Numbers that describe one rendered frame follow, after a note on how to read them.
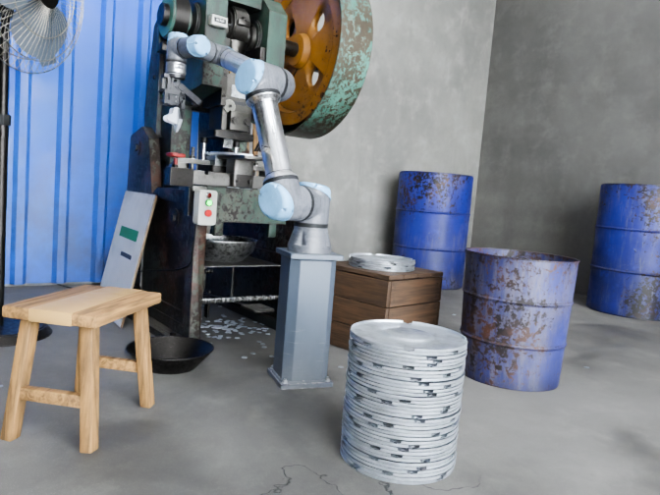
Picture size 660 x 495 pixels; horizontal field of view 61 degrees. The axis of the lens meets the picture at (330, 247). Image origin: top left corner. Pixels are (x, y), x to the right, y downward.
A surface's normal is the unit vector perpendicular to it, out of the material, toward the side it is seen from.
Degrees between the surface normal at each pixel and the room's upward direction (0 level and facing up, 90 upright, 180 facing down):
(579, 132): 90
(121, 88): 90
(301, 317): 90
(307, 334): 90
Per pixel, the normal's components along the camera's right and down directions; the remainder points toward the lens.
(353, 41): 0.61, 0.15
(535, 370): 0.21, 0.14
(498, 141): -0.79, 0.00
